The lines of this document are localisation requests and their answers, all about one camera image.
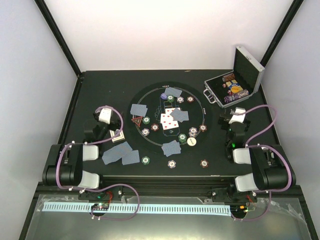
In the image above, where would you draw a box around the dealt card seat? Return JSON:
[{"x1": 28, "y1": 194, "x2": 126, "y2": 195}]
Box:
[
  {"x1": 161, "y1": 142, "x2": 176, "y2": 157},
  {"x1": 130, "y1": 104, "x2": 140, "y2": 116},
  {"x1": 164, "y1": 87, "x2": 176, "y2": 97}
]

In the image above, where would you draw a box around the green chips seat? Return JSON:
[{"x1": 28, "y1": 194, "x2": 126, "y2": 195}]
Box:
[
  {"x1": 167, "y1": 95, "x2": 175, "y2": 103},
  {"x1": 178, "y1": 133, "x2": 187, "y2": 143},
  {"x1": 142, "y1": 116, "x2": 151, "y2": 125}
]

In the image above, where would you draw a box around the blue chips seat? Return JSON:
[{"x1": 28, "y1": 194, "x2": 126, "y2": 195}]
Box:
[
  {"x1": 141, "y1": 128, "x2": 150, "y2": 136},
  {"x1": 176, "y1": 96, "x2": 184, "y2": 104},
  {"x1": 188, "y1": 127, "x2": 198, "y2": 138}
]

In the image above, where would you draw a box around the brown chips seat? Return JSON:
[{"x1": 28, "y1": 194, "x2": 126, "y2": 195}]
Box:
[
  {"x1": 187, "y1": 96, "x2": 195, "y2": 103},
  {"x1": 199, "y1": 124, "x2": 207, "y2": 132},
  {"x1": 151, "y1": 124, "x2": 159, "y2": 131}
]

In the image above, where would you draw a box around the green chip stack front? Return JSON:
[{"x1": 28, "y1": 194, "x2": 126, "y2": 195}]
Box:
[{"x1": 141, "y1": 156, "x2": 150, "y2": 165}]

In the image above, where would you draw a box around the white dealer button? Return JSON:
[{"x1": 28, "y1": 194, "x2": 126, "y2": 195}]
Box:
[{"x1": 187, "y1": 137, "x2": 197, "y2": 147}]

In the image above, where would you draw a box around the brown chip stack front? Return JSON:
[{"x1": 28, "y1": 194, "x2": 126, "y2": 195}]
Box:
[{"x1": 200, "y1": 159, "x2": 209, "y2": 168}]

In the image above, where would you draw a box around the purple small blind button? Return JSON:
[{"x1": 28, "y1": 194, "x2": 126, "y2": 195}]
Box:
[{"x1": 160, "y1": 93, "x2": 168, "y2": 100}]

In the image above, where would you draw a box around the brown chips top seat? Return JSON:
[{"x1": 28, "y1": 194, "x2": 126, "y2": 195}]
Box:
[{"x1": 187, "y1": 96, "x2": 195, "y2": 103}]

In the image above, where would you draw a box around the green chips top seat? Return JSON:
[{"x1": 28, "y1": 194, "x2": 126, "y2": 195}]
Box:
[{"x1": 167, "y1": 95, "x2": 175, "y2": 103}]

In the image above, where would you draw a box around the dealt card top seat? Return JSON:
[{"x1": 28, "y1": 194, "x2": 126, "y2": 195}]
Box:
[{"x1": 164, "y1": 87, "x2": 176, "y2": 97}]

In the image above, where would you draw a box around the blue chips top seat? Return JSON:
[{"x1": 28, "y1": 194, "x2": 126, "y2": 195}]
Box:
[{"x1": 176, "y1": 96, "x2": 184, "y2": 104}]

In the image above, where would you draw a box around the blue chip stack front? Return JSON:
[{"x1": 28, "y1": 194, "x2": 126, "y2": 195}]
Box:
[{"x1": 167, "y1": 160, "x2": 177, "y2": 169}]

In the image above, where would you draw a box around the burn card off mat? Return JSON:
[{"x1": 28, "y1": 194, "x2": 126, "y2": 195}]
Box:
[{"x1": 121, "y1": 150, "x2": 140, "y2": 166}]

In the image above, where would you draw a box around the face up red card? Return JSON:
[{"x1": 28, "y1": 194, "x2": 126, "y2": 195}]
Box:
[{"x1": 165, "y1": 107, "x2": 181, "y2": 115}]

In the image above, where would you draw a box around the face down card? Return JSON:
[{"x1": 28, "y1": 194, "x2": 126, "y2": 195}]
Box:
[{"x1": 170, "y1": 108, "x2": 189, "y2": 123}]

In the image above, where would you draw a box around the dealt card bottom seat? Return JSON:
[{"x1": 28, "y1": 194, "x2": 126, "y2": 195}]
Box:
[{"x1": 161, "y1": 142, "x2": 176, "y2": 157}]

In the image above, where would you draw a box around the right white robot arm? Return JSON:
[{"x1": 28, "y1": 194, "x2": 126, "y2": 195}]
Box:
[{"x1": 218, "y1": 104, "x2": 297, "y2": 202}]

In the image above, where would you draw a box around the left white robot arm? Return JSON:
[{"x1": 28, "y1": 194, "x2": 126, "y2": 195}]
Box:
[{"x1": 42, "y1": 107, "x2": 124, "y2": 200}]

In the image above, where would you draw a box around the white card box tray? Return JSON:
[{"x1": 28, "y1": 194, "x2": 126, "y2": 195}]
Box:
[{"x1": 109, "y1": 129, "x2": 125, "y2": 143}]

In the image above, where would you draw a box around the red triangle marker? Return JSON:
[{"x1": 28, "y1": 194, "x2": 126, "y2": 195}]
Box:
[{"x1": 131, "y1": 116, "x2": 143, "y2": 127}]

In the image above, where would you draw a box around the purple chip row in case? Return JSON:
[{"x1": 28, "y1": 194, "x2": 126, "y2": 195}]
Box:
[{"x1": 224, "y1": 94, "x2": 237, "y2": 104}]

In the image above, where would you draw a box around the orange big blind button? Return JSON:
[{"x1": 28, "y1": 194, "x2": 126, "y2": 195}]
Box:
[{"x1": 231, "y1": 86, "x2": 239, "y2": 92}]

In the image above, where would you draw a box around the blue playing card box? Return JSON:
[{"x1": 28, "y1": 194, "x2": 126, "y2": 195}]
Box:
[{"x1": 225, "y1": 79, "x2": 244, "y2": 94}]

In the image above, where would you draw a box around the aluminium poker case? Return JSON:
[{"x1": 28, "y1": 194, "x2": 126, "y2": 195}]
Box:
[{"x1": 203, "y1": 45, "x2": 265, "y2": 108}]

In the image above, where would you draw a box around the orange chip row in case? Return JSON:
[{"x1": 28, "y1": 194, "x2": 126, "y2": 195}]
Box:
[{"x1": 222, "y1": 73, "x2": 235, "y2": 82}]

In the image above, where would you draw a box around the round black poker mat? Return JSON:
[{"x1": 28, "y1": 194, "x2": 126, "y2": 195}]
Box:
[{"x1": 124, "y1": 82, "x2": 213, "y2": 153}]

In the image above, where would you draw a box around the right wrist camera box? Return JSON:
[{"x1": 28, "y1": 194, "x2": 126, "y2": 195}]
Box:
[{"x1": 228, "y1": 107, "x2": 246, "y2": 125}]

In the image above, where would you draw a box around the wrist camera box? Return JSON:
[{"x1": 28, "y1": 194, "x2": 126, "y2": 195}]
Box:
[
  {"x1": 228, "y1": 107, "x2": 246, "y2": 125},
  {"x1": 98, "y1": 107, "x2": 113, "y2": 125}
]

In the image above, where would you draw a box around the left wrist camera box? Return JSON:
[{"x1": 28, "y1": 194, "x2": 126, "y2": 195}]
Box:
[{"x1": 98, "y1": 107, "x2": 113, "y2": 125}]

